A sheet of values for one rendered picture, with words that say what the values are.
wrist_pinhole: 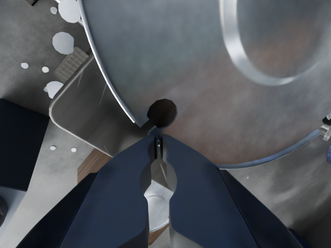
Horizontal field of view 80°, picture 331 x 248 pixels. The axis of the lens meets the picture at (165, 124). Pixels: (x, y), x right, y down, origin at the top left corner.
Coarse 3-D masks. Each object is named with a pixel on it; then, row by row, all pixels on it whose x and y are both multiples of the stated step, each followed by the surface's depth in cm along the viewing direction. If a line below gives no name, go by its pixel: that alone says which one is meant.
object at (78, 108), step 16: (96, 64) 11; (80, 80) 11; (96, 80) 11; (64, 96) 11; (80, 96) 12; (96, 96) 12; (112, 96) 12; (64, 112) 12; (80, 112) 12; (96, 112) 12; (112, 112) 13; (160, 112) 14; (176, 112) 14; (64, 128) 12; (80, 128) 12; (96, 128) 13; (112, 128) 13; (128, 128) 14; (144, 128) 14; (96, 144) 13; (112, 144) 14; (128, 144) 14; (160, 160) 16; (160, 176) 17
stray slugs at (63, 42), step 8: (64, 0) 20; (72, 0) 20; (64, 8) 20; (72, 8) 20; (64, 16) 20; (72, 16) 21; (64, 32) 21; (56, 40) 21; (64, 40) 21; (72, 40) 22; (56, 48) 21; (64, 48) 22; (72, 48) 22; (48, 88) 23; (56, 88) 23
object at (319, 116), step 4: (324, 104) 20; (328, 104) 20; (320, 108) 20; (324, 108) 20; (328, 108) 21; (320, 112) 20; (324, 112) 21; (328, 112) 21; (316, 116) 20; (320, 116) 21; (324, 116) 21; (316, 120) 21; (320, 120) 21
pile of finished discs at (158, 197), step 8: (152, 184) 73; (152, 192) 75; (160, 192) 77; (168, 192) 78; (152, 200) 76; (160, 200) 78; (168, 200) 81; (152, 208) 78; (160, 208) 80; (168, 208) 83; (152, 216) 80; (160, 216) 83; (168, 216) 86; (152, 224) 83; (160, 224) 85
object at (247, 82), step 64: (128, 0) 10; (192, 0) 11; (256, 0) 12; (320, 0) 14; (128, 64) 12; (192, 64) 13; (256, 64) 14; (320, 64) 17; (192, 128) 15; (256, 128) 18
